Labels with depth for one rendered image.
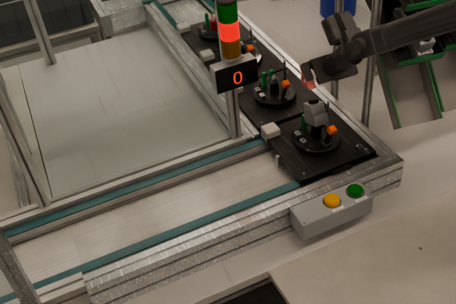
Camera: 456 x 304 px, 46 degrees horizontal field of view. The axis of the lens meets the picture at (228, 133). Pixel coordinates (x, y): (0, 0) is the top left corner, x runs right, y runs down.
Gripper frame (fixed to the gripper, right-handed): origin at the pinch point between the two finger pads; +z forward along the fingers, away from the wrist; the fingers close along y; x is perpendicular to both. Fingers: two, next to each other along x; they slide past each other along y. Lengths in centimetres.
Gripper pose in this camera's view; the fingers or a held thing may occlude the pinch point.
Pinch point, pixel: (319, 76)
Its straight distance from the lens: 142.8
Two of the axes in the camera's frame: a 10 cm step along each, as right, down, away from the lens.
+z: -2.2, 1.7, 9.6
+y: -9.2, 3.1, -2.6
